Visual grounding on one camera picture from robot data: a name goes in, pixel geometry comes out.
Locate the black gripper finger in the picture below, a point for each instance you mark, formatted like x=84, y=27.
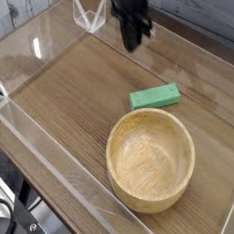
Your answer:
x=131, y=31

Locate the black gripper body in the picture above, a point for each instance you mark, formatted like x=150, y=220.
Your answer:
x=133, y=15

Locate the green rectangular block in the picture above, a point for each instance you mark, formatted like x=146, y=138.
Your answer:
x=154, y=97

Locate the brown wooden bowl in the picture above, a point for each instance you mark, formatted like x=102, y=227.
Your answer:
x=150, y=157

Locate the black table leg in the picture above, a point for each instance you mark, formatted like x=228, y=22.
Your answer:
x=24, y=193

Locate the black metal stand base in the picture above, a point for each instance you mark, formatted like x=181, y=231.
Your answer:
x=19, y=221

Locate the clear acrylic corner bracket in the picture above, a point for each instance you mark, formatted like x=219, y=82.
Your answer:
x=88, y=20

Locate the clear acrylic tray wall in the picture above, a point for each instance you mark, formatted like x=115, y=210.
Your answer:
x=62, y=89

